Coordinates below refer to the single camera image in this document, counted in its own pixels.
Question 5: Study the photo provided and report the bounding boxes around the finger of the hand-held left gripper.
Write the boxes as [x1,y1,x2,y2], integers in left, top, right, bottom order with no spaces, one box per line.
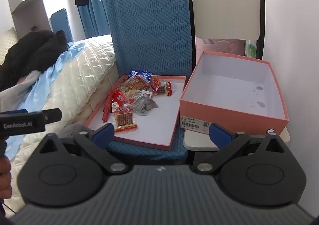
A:
[41,109,63,124]

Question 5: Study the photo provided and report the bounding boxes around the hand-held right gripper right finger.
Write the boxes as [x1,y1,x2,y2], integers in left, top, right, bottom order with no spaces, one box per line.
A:
[193,123,286,174]

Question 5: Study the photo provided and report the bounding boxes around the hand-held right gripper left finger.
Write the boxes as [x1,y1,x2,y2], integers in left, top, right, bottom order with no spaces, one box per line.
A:
[37,123,129,175]

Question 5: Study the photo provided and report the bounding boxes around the pink shoe box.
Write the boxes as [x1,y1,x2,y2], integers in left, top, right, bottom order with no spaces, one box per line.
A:
[179,50,289,136]

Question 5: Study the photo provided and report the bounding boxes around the white red snack packet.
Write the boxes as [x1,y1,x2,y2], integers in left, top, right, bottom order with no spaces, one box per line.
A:
[110,102,133,115]

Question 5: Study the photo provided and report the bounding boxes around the pink box lid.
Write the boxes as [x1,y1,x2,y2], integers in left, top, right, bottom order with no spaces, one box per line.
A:
[84,75,187,151]

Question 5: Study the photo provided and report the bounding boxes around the clear green noodle snack packet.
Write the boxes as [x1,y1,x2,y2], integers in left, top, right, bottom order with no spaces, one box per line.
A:
[119,76,151,99]

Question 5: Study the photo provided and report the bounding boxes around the blue snack packet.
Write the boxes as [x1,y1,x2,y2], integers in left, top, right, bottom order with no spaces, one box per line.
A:
[128,69,153,83]

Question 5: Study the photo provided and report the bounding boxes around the person's left hand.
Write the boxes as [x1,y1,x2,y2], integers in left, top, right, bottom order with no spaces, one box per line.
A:
[0,158,12,199]

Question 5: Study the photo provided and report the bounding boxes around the grey fuzzy cushion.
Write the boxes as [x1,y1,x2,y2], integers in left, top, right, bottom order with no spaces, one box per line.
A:
[59,123,91,139]

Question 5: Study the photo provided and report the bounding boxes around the long red stick packet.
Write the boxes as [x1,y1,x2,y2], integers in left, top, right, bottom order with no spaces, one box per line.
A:
[102,89,115,123]

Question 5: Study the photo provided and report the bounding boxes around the clear brown jerky packet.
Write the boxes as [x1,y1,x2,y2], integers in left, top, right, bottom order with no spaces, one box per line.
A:
[114,112,138,132]

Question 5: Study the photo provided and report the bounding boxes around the grey cloth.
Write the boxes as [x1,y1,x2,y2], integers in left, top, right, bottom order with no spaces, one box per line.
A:
[0,70,41,113]

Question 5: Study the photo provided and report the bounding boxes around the light blue sheet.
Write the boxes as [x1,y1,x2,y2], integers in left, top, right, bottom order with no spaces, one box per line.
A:
[5,42,86,158]

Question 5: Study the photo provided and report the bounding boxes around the red square snack packet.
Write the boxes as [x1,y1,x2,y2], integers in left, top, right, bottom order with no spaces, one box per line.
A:
[112,87,128,106]

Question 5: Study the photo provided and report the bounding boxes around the silver snack packet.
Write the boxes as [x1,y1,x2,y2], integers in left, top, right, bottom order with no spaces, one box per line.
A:
[129,95,158,116]

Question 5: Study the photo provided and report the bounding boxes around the cream quilted bedspread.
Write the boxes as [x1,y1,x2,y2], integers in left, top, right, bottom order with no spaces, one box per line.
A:
[5,34,119,215]

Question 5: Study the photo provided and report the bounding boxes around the white packet with red label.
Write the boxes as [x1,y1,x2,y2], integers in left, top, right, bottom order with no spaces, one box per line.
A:
[135,91,153,100]

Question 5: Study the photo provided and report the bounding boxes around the black jacket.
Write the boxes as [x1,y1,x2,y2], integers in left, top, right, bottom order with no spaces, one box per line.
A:
[0,29,71,92]

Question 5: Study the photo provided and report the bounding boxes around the brown red-edged snack packet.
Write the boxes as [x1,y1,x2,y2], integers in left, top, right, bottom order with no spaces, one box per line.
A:
[158,82,173,96]

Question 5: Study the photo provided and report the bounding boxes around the small red snack packet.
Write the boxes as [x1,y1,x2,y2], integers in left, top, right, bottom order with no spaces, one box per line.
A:
[151,76,163,94]

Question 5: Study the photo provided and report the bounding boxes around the pink blanket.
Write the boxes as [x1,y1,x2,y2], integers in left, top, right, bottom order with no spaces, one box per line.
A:
[196,37,247,54]

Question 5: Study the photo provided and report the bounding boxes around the green object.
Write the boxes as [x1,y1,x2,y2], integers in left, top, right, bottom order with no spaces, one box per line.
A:
[247,40,257,58]

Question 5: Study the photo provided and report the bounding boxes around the small blue chair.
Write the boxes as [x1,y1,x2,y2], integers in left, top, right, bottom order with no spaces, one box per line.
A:
[50,8,73,42]

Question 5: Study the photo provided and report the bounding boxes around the blue curtain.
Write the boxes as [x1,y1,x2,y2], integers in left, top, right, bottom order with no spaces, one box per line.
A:
[77,0,111,39]

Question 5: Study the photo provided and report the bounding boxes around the blue covered chair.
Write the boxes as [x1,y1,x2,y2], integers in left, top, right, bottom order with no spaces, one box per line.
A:
[102,0,193,166]

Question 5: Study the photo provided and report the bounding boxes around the white plastic chair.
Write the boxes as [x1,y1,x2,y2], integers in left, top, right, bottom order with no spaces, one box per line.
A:
[183,0,291,152]

